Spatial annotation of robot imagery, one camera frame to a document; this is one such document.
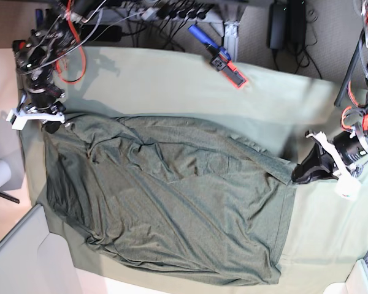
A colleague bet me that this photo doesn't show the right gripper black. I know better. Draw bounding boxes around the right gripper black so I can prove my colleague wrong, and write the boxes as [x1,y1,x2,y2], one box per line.
[43,121,61,134]

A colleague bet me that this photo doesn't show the black power adapter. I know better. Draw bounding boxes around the black power adapter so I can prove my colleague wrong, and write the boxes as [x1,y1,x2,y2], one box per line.
[268,3,287,50]
[289,0,307,44]

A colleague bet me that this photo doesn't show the black power adapter right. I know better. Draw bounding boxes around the black power adapter right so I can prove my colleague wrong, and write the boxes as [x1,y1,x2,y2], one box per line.
[268,3,287,50]

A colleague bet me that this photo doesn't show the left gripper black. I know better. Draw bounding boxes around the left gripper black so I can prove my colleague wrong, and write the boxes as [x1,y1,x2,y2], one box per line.
[291,143,337,184]

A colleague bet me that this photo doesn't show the blue orange clamp on table edge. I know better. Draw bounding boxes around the blue orange clamp on table edge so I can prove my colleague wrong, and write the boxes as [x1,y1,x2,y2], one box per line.
[188,24,248,89]

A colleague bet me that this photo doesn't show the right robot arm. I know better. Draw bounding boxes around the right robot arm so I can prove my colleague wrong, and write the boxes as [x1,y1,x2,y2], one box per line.
[7,1,106,132]

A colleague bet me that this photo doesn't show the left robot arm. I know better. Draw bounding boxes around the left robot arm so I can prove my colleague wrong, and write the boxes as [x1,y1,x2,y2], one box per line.
[291,1,368,184]

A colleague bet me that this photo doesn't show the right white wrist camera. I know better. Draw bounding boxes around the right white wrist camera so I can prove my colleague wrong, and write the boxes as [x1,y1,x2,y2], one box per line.
[6,108,66,130]

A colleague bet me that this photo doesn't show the aluminium frame leg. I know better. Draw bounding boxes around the aluminium frame leg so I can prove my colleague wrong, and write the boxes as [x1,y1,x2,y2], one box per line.
[219,3,245,62]

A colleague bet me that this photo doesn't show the green grey T-shirt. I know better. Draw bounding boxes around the green grey T-shirt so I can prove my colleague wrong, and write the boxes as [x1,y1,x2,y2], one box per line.
[43,114,296,286]

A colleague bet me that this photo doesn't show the black power brick left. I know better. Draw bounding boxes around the black power brick left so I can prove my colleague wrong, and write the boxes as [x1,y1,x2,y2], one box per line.
[80,25,123,43]

